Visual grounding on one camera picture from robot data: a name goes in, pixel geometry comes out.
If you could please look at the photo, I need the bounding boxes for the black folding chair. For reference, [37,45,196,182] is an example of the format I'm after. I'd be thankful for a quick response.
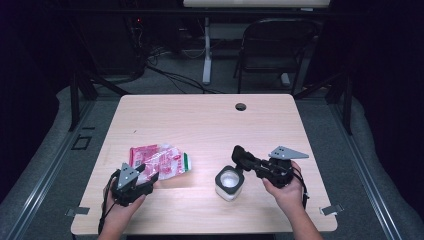
[233,18,323,96]

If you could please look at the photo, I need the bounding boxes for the red and white plastic bag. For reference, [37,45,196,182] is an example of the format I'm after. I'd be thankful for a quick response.
[129,143,193,183]

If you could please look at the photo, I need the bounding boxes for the aluminium floor rail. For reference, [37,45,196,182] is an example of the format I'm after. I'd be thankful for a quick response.
[328,99,401,240]
[6,99,98,240]

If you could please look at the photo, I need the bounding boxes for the hand-held gripper black cable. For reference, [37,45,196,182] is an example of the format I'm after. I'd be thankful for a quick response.
[98,169,122,235]
[292,165,310,210]

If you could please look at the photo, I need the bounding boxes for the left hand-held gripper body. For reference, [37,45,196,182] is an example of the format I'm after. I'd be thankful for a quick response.
[109,162,156,207]

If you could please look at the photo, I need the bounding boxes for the grey metal table bracket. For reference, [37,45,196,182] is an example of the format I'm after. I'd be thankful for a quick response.
[65,206,91,218]
[319,203,344,217]

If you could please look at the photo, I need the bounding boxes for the white desk leg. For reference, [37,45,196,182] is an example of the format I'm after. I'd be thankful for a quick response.
[202,16,213,86]

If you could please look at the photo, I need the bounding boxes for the white desk top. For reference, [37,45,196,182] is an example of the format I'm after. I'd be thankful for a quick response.
[182,0,331,9]

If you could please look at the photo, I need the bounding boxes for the dark equipment with red light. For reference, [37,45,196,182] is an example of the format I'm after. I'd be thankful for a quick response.
[94,13,148,78]

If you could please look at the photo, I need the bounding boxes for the person's right hand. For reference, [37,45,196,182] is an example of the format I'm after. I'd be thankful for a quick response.
[261,160,306,210]

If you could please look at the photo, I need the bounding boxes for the person's left hand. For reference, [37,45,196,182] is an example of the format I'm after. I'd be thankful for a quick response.
[103,188,147,228]

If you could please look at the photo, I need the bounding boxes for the black frame crossbar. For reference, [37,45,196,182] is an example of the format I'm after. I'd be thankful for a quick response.
[59,8,334,16]

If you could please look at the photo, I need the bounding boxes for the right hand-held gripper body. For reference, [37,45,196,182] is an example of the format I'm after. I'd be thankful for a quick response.
[261,145,310,188]

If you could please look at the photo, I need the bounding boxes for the black floor socket frame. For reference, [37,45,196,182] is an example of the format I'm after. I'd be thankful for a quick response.
[70,134,93,151]

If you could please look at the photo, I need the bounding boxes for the left hand-held gripper black cable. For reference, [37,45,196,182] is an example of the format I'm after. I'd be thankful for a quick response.
[98,169,122,235]

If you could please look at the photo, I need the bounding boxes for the right hand-held gripper black cable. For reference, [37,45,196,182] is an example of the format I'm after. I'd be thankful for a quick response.
[292,165,310,210]

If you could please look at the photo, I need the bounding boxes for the black metal frame stand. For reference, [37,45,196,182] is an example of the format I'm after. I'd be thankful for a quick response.
[68,71,131,133]
[293,71,354,136]

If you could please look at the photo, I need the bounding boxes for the black floor cables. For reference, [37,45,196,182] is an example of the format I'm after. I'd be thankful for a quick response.
[146,49,223,95]

